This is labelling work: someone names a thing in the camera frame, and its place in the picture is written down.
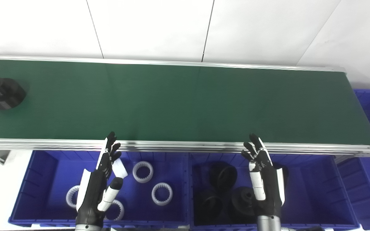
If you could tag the blue bin with black parts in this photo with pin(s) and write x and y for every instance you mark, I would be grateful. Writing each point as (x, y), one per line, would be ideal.
(313, 192)

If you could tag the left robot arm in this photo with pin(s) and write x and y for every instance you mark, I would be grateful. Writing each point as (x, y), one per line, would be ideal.
(88, 227)

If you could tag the white cylinder part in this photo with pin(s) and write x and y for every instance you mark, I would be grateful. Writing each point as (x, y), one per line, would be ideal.
(120, 169)

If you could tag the green conveyor belt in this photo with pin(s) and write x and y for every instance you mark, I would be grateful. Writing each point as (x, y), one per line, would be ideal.
(178, 102)
(178, 146)

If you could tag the blue bin with white parts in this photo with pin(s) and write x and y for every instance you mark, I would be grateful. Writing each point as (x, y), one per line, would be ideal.
(53, 179)

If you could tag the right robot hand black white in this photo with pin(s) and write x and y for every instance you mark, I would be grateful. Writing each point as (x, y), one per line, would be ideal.
(268, 186)

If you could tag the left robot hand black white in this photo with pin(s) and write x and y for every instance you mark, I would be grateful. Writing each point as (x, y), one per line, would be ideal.
(92, 192)

